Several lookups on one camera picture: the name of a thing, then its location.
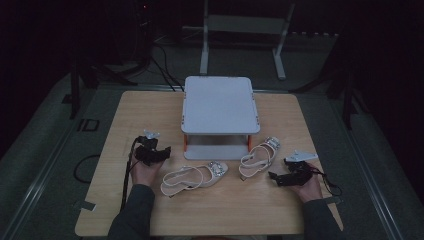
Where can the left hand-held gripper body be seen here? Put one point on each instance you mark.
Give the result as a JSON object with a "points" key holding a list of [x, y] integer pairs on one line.
{"points": [[148, 144]]}

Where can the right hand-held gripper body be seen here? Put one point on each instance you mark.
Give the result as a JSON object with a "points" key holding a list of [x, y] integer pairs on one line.
{"points": [[300, 170]]}

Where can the beige jewelled slingback sandal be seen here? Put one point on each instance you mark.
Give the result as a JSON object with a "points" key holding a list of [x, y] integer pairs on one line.
{"points": [[260, 159], [200, 176]]}

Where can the white two-tier shoe rack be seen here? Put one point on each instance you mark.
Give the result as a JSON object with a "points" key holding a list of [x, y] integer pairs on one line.
{"points": [[220, 106]]}

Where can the person's left hand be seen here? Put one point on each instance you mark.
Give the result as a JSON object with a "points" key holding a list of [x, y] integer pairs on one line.
{"points": [[144, 174]]}

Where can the person's right hand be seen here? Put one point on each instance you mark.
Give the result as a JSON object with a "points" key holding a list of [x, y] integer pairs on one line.
{"points": [[310, 188]]}

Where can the grey tape strip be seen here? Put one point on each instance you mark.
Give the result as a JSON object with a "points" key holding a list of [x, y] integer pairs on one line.
{"points": [[85, 205], [333, 200]]}

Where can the black metal stand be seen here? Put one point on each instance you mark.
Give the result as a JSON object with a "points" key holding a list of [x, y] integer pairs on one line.
{"points": [[343, 93], [86, 80]]}

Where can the power strip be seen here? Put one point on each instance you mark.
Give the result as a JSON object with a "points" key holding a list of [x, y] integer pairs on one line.
{"points": [[313, 33]]}

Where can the white metal stand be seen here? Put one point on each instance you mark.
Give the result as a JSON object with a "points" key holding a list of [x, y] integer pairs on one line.
{"points": [[245, 25]]}

